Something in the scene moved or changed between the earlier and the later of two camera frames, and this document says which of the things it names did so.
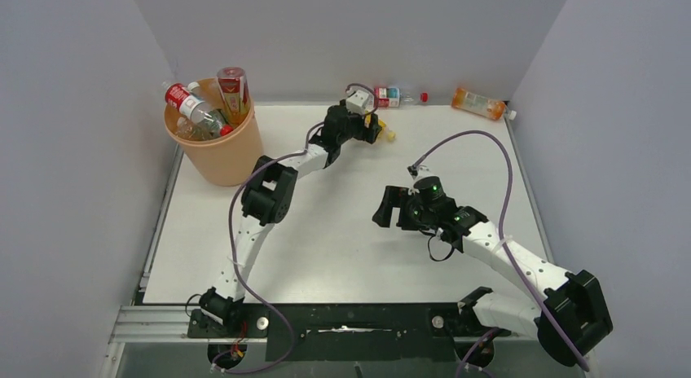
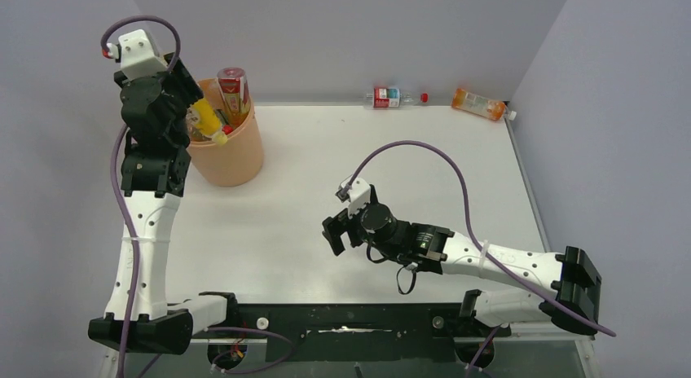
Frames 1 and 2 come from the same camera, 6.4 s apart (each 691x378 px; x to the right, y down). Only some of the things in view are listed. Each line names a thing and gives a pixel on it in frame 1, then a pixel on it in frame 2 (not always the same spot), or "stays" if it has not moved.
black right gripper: [393, 198] -> [335, 228]
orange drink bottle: [480, 105] stays
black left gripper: [368, 134] -> [177, 78]
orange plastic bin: [233, 160] stays
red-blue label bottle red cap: [392, 97] stays
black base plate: [353, 331] stays
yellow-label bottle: [385, 132] -> [204, 122]
